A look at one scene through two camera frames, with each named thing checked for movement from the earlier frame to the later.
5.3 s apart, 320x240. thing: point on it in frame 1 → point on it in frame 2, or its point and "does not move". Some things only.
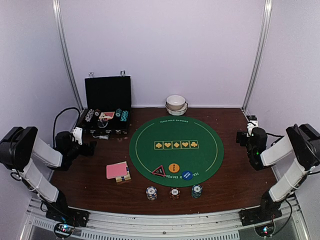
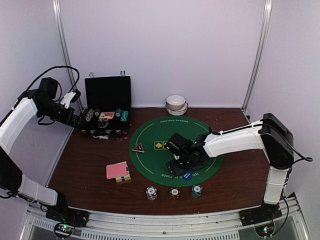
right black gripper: x=242 y=134 → x=176 y=170
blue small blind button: x=187 y=175 does not move
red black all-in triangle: x=159 y=171 → x=139 y=148
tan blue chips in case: x=89 y=115 does not move
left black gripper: x=91 y=148 → x=66 y=120
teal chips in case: x=124 y=116 does not move
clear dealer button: x=102 y=123 does not move
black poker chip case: x=108 y=102 does not move
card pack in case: x=107 y=115 does not move
